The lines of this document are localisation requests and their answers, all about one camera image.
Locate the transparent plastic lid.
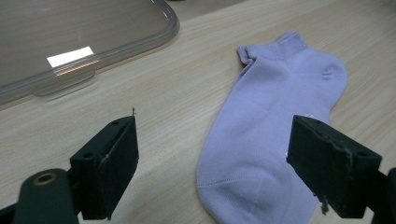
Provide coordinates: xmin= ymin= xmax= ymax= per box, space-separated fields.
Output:
xmin=0 ymin=0 xmax=181 ymax=106

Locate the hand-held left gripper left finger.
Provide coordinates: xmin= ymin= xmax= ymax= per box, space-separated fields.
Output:
xmin=68 ymin=115 xmax=140 ymax=221

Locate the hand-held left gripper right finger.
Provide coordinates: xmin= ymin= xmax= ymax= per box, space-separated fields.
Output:
xmin=286 ymin=114 xmax=383 ymax=219

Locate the purple ankle sock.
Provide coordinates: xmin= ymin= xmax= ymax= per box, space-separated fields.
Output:
xmin=195 ymin=30 xmax=348 ymax=224

